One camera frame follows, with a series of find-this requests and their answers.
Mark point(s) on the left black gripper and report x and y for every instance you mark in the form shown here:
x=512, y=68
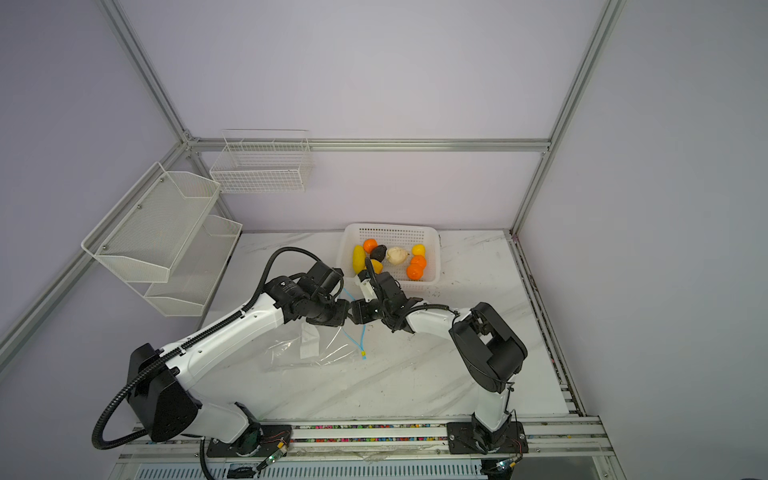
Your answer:
x=340, y=317

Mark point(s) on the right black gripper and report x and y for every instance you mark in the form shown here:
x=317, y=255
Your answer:
x=359, y=312

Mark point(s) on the yellow peach fruit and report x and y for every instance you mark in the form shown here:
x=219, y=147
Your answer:
x=376, y=266

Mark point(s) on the white garlic bulb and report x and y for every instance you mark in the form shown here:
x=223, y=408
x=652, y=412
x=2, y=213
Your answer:
x=397, y=255

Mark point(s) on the clear zip top bag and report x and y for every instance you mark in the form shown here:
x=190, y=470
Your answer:
x=301, y=345

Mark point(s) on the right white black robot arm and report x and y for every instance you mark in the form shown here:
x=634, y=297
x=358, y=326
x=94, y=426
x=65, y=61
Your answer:
x=487, y=346

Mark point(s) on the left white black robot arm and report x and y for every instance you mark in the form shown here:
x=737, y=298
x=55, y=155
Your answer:
x=166, y=401

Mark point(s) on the orange tangerine top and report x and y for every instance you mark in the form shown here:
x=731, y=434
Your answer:
x=369, y=245

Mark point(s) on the orange tangerine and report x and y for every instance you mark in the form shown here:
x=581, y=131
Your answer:
x=414, y=272
x=369, y=245
x=419, y=261

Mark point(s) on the orange tangerine bottom right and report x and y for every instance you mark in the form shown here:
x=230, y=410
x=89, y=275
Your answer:
x=414, y=272

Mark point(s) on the dark avocado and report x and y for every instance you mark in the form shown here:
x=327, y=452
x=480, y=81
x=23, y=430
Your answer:
x=378, y=253

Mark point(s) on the orange tangerine bottom left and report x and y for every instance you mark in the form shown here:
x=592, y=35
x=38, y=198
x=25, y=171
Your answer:
x=419, y=261

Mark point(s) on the white perforated plastic basket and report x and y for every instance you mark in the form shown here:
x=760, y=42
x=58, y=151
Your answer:
x=410, y=254

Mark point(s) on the yellow green mango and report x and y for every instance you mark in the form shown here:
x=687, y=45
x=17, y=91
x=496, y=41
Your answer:
x=359, y=257

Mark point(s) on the small yellow lemon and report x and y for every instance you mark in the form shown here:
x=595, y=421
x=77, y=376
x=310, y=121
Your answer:
x=419, y=250

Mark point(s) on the white mesh two-tier shelf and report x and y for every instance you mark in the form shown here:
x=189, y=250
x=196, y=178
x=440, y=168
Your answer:
x=165, y=241

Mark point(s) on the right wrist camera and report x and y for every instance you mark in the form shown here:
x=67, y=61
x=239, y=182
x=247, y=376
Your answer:
x=363, y=281

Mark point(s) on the white wire wall basket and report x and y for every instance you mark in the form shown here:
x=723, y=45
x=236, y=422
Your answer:
x=263, y=161

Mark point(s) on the aluminium front rail base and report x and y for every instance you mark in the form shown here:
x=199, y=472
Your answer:
x=572, y=447

